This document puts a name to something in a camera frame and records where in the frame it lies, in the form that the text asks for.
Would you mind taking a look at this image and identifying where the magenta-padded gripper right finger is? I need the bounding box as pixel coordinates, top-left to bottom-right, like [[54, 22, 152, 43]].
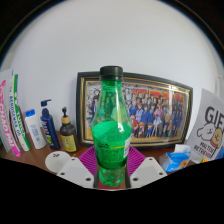
[[125, 145, 168, 189]]

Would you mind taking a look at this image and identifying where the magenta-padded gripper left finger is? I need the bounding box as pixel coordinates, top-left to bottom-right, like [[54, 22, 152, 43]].
[[56, 145, 99, 189]]

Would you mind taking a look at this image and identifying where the green plastic drink bottle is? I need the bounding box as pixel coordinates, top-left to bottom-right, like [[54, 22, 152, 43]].
[[90, 65, 133, 188]]

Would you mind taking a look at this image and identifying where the blue tissue pack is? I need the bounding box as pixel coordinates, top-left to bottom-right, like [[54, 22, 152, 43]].
[[158, 143, 193, 174]]

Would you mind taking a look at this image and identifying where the dark amber pump bottle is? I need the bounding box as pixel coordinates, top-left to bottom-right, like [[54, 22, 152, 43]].
[[59, 106, 79, 154]]

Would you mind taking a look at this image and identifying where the dark blue pump bottle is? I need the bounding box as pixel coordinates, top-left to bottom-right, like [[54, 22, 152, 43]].
[[40, 98, 62, 151]]

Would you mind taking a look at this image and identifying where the white bottle with blue cap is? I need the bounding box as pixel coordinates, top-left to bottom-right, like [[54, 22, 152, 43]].
[[24, 108, 48, 150]]

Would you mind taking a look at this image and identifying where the framed group picture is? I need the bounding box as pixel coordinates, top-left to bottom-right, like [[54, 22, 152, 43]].
[[75, 70, 194, 149]]

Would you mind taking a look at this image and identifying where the white printed paper bag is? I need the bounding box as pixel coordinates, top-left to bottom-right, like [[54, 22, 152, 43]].
[[184, 75, 224, 161]]

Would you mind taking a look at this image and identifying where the long green white box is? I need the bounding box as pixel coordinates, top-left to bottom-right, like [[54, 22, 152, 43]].
[[8, 73, 32, 153]]

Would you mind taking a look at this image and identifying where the long pink printed box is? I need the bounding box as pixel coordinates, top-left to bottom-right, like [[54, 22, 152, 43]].
[[0, 68, 22, 158]]

